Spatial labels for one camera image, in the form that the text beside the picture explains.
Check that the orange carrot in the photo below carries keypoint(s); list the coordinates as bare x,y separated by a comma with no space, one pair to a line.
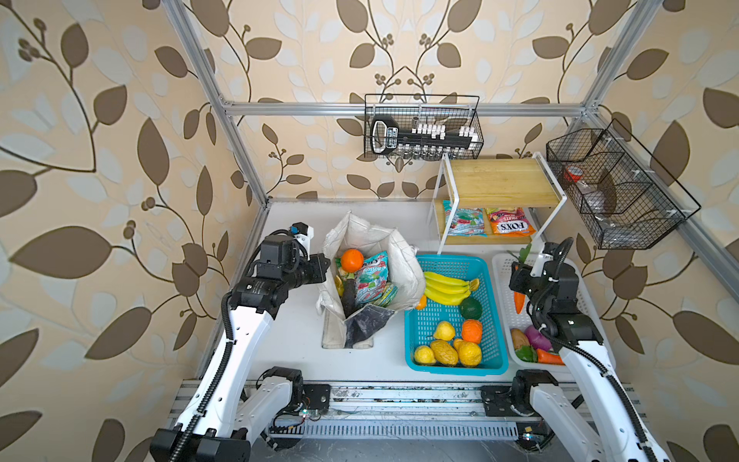
548,358
519,299

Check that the green pepper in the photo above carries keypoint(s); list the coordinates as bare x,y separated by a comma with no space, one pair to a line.
527,354

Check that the black tool in basket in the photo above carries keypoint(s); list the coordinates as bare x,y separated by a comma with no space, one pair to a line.
410,138

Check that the red green candy bag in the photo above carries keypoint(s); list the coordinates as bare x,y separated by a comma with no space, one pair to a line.
467,222

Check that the teal plastic basket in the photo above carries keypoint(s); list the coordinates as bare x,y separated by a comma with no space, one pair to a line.
420,325

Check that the orange fruit white basket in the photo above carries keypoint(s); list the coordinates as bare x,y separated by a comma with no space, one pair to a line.
352,260

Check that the white plastic basket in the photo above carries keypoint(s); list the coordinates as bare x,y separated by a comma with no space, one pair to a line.
512,319

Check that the white wooden shelf rack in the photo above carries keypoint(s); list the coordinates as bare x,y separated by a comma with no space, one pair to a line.
527,183

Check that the yellow bumpy lemon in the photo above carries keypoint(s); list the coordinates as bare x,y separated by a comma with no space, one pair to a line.
444,353

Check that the small yellow lemon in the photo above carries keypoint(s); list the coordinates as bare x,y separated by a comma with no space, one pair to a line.
424,356

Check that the orange Fox's candy bag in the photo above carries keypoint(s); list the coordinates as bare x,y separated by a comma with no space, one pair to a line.
510,223

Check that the purple onion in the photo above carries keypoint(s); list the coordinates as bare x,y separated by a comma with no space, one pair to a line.
537,340

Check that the green avocado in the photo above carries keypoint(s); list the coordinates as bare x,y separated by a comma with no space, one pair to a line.
471,309

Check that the black wire basket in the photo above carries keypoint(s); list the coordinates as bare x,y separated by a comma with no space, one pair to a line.
431,108
644,200

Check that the orange tangerine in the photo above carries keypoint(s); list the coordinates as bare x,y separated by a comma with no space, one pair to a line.
472,331

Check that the green banana bunch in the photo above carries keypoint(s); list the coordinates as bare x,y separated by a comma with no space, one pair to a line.
448,291

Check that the black wire basket right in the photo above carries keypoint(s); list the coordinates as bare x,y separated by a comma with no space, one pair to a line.
644,200

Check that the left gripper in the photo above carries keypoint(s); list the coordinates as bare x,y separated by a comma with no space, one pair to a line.
318,263

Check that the black wire basket centre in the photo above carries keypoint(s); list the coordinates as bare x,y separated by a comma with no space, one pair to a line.
431,108

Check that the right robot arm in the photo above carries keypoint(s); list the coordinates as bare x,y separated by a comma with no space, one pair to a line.
616,432

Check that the yellow round lemon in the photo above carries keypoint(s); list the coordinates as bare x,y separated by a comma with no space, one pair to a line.
469,354

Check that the dark zucchini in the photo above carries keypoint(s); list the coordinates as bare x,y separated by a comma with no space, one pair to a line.
348,297

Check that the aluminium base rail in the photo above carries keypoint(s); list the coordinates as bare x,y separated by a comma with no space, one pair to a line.
432,411

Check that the white canvas grocery bag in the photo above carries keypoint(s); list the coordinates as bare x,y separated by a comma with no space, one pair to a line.
358,330

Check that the plastic bottle red cap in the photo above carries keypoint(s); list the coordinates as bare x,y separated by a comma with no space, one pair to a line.
589,198

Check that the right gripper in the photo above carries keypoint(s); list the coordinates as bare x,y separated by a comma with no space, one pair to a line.
518,277

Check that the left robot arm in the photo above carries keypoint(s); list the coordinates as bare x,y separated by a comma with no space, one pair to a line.
219,424

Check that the pink teal snack bag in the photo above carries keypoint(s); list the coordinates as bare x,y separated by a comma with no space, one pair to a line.
372,278

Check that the brown potato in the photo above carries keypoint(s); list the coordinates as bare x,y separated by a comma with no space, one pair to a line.
519,339

